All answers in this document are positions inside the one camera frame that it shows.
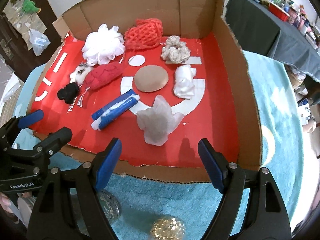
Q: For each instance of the white mesh bath pouf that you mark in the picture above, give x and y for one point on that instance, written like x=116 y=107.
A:
x=103 y=46

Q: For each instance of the teal fleece table blanket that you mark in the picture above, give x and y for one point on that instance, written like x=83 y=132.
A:
x=144 y=201

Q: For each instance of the dark cloth side table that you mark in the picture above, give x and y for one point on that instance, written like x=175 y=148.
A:
x=258 y=30

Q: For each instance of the white tissue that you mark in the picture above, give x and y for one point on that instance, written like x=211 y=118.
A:
x=158 y=121

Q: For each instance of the brown wooden door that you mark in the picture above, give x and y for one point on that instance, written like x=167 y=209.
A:
x=17 y=18

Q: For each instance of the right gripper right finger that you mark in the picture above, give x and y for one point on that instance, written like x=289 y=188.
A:
x=266 y=215

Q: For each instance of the black fuzzy scrunchie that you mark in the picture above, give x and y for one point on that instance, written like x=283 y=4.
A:
x=68 y=93

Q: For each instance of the red knitted soft object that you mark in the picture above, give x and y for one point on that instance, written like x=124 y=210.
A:
x=102 y=75

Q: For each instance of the small jar of gold capsules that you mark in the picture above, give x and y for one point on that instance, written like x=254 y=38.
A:
x=167 y=228

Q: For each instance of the blue cloth tube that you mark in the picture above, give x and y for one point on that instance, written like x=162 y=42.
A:
x=107 y=114

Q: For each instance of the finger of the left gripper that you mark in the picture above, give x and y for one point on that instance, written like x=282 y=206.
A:
x=27 y=119
x=54 y=142

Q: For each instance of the beige round sponge pad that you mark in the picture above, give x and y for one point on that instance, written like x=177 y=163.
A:
x=151 y=78

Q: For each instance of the red tray on side table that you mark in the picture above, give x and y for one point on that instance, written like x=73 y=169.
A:
x=277 y=11

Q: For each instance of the red foam fruit net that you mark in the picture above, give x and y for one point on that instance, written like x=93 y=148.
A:
x=146 y=34

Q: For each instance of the white fluffy star bunny clip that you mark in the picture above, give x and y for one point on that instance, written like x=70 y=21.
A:
x=81 y=71

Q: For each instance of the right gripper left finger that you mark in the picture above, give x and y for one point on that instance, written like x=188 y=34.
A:
x=68 y=207

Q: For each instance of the white rolled soft cloth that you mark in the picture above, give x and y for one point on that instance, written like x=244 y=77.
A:
x=184 y=86

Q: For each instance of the large jar of dark tea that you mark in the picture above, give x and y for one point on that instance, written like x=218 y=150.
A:
x=110 y=206

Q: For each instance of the open cardboard box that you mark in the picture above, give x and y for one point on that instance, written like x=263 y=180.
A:
x=198 y=23

